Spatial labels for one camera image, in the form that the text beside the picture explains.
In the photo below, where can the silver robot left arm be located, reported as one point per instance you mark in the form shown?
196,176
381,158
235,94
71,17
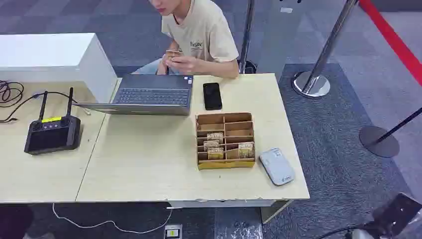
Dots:
39,236

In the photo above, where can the silver stanchion with round base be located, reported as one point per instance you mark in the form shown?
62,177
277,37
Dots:
311,84

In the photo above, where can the person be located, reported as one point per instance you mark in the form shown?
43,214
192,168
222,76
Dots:
204,33

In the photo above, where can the black smartphone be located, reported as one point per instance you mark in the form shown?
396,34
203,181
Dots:
212,96

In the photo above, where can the person's right hand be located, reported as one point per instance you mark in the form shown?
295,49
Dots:
167,57

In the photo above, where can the brown printed card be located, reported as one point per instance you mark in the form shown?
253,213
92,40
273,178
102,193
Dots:
173,51
246,150
211,144
215,137
215,154

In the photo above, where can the steel floor socket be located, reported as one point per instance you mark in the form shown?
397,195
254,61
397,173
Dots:
173,232

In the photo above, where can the dark grey laptop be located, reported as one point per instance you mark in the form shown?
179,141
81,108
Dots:
151,95

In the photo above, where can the red barrier belt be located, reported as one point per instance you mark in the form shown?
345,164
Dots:
392,38

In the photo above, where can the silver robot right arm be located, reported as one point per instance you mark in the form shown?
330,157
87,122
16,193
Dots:
357,235

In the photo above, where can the pale desk leg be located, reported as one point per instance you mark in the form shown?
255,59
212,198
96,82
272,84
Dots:
273,210

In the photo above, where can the black stanchion with round base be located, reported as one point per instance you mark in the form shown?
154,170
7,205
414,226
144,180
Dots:
379,142

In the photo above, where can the white cabinet box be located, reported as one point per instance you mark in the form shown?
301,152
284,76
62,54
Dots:
49,56

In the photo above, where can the wooden card box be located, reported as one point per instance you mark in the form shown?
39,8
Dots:
227,163

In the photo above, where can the white floor label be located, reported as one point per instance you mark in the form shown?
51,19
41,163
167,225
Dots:
286,10

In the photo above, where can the person's left hand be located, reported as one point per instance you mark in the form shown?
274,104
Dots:
183,63

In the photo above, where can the grey power bank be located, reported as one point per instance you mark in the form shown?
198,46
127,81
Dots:
277,166

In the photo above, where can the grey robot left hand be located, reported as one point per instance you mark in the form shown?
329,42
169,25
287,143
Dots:
14,222

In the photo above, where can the black remote controller with antennas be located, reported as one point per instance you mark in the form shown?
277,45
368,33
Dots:
52,137

